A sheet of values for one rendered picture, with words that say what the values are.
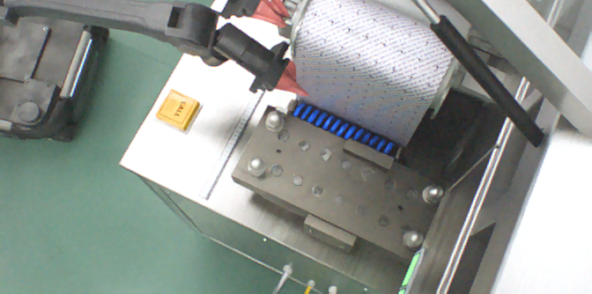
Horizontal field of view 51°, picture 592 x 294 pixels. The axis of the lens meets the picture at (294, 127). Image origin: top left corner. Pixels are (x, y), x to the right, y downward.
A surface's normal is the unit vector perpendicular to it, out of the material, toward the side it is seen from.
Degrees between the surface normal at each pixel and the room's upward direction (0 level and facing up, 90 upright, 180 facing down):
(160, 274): 0
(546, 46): 36
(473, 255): 0
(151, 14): 6
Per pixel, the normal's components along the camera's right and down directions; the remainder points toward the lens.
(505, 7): 0.53, -0.01
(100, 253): 0.00, -0.32
